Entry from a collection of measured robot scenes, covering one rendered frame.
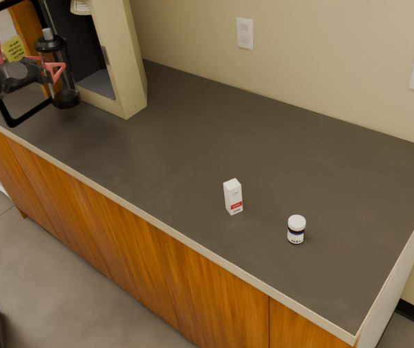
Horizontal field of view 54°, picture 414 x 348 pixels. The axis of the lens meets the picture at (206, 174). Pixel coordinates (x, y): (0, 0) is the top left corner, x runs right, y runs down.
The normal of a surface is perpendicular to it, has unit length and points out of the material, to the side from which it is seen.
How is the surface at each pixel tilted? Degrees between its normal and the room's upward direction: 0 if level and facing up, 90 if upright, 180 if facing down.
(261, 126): 0
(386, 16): 90
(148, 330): 0
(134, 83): 90
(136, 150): 0
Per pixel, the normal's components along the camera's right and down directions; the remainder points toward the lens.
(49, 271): -0.11, -0.74
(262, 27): -0.63, 0.57
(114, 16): 0.77, 0.36
